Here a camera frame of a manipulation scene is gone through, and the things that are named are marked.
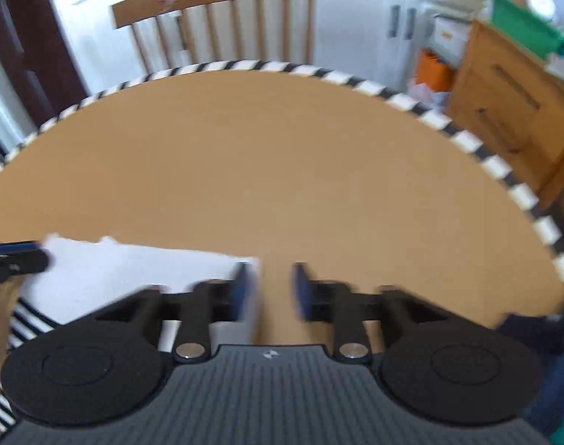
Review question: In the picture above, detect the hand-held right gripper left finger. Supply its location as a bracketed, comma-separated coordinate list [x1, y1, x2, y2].
[96, 262, 251, 364]

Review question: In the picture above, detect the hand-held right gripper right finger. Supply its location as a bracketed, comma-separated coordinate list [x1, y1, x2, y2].
[292, 262, 450, 365]

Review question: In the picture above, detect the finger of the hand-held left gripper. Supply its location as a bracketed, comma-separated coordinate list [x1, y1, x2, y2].
[0, 240, 50, 294]

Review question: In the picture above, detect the striped white knit sweater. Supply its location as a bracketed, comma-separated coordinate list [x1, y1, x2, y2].
[0, 235, 265, 433]

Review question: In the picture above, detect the dark wooden door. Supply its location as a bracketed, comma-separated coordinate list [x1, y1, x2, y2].
[0, 0, 89, 127]

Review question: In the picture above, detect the orange bag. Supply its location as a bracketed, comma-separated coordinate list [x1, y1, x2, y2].
[414, 49, 454, 96]

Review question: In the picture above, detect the wooden drawer cabinet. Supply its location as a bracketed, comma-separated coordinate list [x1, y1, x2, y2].
[446, 20, 564, 210]

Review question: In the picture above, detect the white cardboard box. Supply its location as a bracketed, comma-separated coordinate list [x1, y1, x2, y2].
[429, 13, 474, 57]

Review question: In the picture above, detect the green plastic basket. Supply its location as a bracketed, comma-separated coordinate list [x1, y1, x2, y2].
[485, 0, 564, 59]

